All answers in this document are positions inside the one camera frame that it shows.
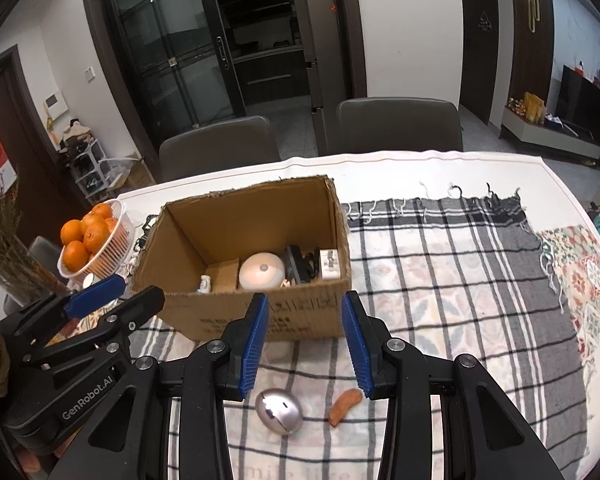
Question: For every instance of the black television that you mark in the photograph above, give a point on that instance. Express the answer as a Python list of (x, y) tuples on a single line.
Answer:
[(590, 105)]

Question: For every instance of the grey plaid tablecloth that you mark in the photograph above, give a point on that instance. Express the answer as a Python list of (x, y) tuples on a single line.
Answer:
[(455, 285)]

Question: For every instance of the white television cabinet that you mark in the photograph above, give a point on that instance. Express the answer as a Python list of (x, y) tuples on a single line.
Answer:
[(545, 135)]

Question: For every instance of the yellow paper bags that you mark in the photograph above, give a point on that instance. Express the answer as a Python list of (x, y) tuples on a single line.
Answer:
[(532, 107)]

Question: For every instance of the small brown wooden object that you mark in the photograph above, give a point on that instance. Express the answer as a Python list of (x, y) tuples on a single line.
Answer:
[(344, 406)]

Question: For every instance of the white shoe rack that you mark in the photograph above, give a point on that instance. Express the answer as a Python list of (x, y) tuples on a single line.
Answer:
[(85, 165)]

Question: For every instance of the white fruit basket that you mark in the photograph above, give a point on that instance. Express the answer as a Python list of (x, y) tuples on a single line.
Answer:
[(117, 247)]

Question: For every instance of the silver egg-shaped metal object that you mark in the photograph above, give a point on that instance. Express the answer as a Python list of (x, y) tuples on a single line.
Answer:
[(280, 410)]

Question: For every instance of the sliding glass door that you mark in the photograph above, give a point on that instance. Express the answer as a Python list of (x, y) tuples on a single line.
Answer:
[(170, 60)]

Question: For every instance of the white wall switch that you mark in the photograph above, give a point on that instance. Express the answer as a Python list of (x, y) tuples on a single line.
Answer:
[(90, 75)]

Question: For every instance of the floral patterned cloth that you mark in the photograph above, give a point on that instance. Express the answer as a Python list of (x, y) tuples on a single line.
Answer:
[(585, 275)]

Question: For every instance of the brown cardboard box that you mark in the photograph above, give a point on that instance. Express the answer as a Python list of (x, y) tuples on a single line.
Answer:
[(200, 315)]

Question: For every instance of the dried flower bouquet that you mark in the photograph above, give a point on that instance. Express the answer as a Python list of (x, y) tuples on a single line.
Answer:
[(0, 240)]

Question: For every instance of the pile of oranges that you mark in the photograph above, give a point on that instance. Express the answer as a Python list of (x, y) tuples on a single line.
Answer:
[(96, 237)]

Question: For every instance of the white intercom panel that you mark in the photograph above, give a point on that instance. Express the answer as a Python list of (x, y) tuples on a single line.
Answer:
[(56, 104)]

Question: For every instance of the dark entry door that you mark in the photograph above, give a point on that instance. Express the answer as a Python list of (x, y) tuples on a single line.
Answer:
[(480, 45)]

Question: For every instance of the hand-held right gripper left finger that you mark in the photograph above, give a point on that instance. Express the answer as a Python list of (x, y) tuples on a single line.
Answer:
[(252, 345)]

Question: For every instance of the white table cover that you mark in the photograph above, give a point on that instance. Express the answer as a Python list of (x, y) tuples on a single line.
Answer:
[(405, 170)]

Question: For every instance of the small white candle cup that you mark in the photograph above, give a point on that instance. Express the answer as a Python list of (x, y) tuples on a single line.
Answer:
[(88, 280)]

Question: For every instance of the white charger adapter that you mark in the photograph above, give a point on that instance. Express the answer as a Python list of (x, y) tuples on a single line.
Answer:
[(329, 265)]

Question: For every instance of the small black device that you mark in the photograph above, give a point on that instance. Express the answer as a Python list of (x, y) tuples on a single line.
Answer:
[(299, 262)]

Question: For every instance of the grey dining chair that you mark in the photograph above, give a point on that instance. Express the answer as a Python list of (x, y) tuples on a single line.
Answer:
[(400, 125), (220, 147), (42, 255)]

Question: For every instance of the round white night light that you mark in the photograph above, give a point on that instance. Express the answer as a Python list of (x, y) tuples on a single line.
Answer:
[(261, 271)]

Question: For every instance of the clear plastic storage box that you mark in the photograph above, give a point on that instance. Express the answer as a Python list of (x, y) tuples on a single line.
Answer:
[(122, 175)]

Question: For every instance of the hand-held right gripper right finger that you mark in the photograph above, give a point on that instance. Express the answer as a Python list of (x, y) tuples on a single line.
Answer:
[(357, 345)]

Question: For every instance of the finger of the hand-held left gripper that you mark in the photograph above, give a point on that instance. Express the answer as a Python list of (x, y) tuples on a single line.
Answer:
[(97, 295), (135, 310)]

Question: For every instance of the dark slatted cabinet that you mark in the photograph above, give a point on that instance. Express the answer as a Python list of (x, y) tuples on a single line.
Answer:
[(530, 35)]

